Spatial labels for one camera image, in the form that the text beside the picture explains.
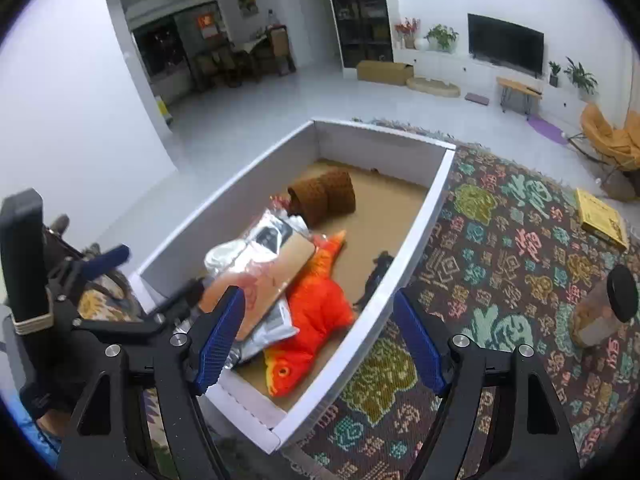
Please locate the brown cardboard carton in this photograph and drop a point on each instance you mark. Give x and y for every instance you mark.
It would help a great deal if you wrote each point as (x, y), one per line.
(382, 72)

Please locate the broad leaf potted plant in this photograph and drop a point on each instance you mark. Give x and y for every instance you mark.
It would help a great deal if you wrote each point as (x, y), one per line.
(582, 80)

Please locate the purple floor mat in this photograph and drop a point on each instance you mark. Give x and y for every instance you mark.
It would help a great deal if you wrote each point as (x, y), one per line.
(547, 129)

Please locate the silver foil packet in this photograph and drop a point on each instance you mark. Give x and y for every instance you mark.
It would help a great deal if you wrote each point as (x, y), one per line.
(235, 255)

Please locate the wooden dining chair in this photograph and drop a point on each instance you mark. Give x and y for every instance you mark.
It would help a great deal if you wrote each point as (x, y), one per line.
(277, 50)

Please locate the person's left forearm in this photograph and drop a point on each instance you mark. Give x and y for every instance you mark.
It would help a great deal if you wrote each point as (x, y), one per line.
(50, 420)

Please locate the black flat television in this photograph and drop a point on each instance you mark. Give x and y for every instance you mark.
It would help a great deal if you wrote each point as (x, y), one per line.
(505, 42)

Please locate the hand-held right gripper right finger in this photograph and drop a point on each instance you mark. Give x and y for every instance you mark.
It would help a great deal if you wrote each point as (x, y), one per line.
(417, 345)

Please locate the red wall calendar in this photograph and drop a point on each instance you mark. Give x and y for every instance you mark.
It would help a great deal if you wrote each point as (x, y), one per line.
(205, 24)

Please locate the white barcode packet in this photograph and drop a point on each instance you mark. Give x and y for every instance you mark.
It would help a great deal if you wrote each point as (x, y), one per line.
(275, 325)

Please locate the yellow flat box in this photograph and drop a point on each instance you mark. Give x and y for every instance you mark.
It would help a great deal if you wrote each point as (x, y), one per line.
(600, 215)

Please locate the clear jar with black lid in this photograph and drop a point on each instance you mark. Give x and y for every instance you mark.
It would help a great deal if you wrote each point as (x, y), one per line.
(595, 315)

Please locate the orange lounge chair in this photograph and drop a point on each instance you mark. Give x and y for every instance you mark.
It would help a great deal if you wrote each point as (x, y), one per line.
(605, 135)

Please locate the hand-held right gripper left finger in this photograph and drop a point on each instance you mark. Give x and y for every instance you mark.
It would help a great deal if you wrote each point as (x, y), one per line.
(220, 340)

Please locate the black glass display cabinet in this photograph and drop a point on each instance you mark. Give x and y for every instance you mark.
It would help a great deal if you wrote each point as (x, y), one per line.
(360, 10)

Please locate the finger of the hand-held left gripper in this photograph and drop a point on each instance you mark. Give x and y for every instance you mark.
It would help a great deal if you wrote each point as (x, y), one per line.
(107, 258)
(165, 302)

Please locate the brown and pink packet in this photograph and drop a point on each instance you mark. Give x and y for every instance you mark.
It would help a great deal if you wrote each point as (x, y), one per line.
(272, 275)

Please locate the small grey floor cushion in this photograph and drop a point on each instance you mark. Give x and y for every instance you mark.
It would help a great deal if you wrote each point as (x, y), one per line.
(477, 98)

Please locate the orange fish plush toy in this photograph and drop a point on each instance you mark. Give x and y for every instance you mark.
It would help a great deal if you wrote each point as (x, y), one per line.
(315, 305)

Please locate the wooden low bench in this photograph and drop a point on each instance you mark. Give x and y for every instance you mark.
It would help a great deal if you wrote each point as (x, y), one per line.
(520, 85)

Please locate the brown knitted roll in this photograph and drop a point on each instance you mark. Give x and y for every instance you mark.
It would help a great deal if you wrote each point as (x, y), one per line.
(325, 195)

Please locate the black knitted roll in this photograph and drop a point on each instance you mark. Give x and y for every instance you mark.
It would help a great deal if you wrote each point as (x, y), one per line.
(375, 280)

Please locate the small dark potted plant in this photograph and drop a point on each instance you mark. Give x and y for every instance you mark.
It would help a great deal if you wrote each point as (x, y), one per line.
(554, 72)

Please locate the bushy green potted plant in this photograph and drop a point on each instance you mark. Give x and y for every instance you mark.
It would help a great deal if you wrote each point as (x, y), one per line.
(442, 35)

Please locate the white television console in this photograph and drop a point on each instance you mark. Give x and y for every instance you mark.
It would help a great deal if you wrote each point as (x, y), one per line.
(450, 65)

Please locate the red flowers in vase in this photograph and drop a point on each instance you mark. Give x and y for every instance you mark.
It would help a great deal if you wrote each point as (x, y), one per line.
(407, 30)

